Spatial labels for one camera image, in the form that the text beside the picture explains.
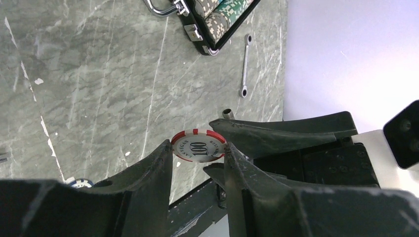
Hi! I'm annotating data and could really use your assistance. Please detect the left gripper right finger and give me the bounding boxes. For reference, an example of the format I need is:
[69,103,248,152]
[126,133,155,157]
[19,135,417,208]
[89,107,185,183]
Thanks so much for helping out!
[224,143,419,237]

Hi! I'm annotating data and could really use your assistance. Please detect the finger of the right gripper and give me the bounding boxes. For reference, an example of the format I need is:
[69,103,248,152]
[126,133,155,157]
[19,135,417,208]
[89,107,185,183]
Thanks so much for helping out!
[209,111,358,158]
[203,162,295,191]

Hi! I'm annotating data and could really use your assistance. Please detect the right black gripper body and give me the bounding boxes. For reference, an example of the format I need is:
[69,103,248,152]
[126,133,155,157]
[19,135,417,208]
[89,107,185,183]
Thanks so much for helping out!
[253,137,379,187]

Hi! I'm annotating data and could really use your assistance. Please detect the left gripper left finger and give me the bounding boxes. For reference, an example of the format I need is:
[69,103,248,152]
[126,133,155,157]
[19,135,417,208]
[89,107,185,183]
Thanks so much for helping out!
[0,140,172,237]

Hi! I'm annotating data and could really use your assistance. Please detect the red poker chip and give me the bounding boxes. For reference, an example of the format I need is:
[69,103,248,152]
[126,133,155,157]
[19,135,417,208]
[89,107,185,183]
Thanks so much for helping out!
[171,128,227,163]

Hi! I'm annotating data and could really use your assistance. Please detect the silver ratchet wrench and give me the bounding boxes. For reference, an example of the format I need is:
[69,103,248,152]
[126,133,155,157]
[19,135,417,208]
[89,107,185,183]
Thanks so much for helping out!
[240,34,252,98]

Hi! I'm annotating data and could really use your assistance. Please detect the blue poker chip left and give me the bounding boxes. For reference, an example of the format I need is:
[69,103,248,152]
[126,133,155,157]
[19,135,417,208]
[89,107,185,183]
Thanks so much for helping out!
[67,179,94,189]

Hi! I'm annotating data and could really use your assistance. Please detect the black poker chip case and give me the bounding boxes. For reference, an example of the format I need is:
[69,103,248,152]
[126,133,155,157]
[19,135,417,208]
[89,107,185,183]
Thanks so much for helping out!
[144,0,260,56]

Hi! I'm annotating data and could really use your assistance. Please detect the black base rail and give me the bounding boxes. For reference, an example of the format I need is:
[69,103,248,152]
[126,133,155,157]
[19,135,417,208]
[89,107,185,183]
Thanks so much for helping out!
[165,179,227,237]

